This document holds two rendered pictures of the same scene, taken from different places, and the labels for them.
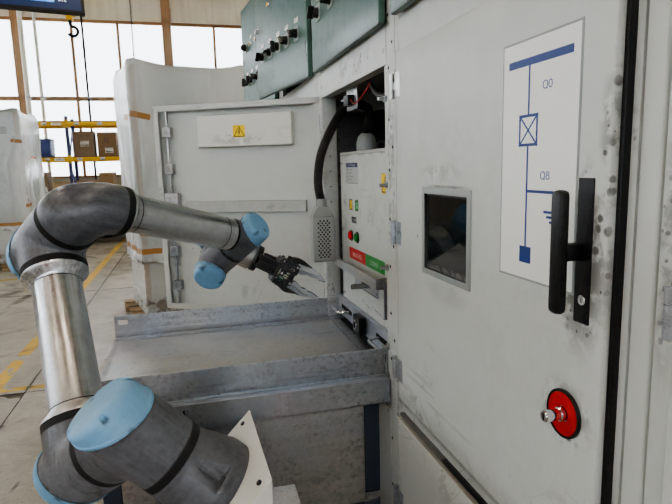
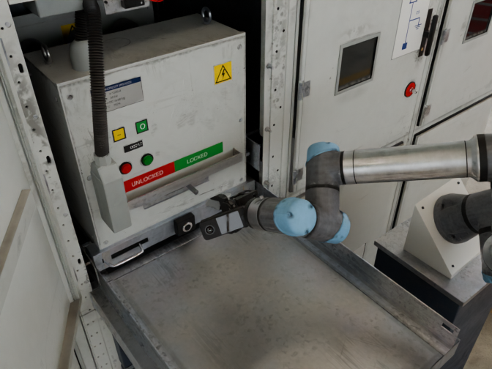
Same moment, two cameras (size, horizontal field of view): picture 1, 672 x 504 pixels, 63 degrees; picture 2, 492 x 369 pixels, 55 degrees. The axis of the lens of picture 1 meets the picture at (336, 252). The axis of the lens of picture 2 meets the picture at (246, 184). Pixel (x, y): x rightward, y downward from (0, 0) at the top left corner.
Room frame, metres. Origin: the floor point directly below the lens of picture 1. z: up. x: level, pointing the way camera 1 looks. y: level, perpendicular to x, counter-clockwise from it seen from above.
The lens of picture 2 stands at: (1.80, 0.96, 1.81)
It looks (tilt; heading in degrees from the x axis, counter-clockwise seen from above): 37 degrees down; 247
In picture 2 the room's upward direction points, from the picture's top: straight up
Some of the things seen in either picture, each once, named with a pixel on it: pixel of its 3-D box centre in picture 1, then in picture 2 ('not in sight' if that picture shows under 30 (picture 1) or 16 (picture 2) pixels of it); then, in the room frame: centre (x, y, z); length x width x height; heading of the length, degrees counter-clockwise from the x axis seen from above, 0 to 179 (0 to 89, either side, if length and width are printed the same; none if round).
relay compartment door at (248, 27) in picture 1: (255, 52); not in sight; (2.88, 0.38, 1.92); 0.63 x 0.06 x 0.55; 21
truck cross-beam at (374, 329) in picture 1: (371, 323); (178, 217); (1.56, -0.10, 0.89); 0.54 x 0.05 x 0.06; 15
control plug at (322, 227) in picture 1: (323, 233); (110, 192); (1.74, 0.04, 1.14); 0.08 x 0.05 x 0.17; 105
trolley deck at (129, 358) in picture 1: (235, 363); (265, 322); (1.46, 0.29, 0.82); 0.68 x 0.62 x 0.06; 105
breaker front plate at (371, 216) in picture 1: (364, 237); (173, 146); (1.56, -0.08, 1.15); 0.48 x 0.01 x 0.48; 15
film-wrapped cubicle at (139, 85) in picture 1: (188, 192); not in sight; (5.23, 1.37, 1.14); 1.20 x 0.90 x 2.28; 119
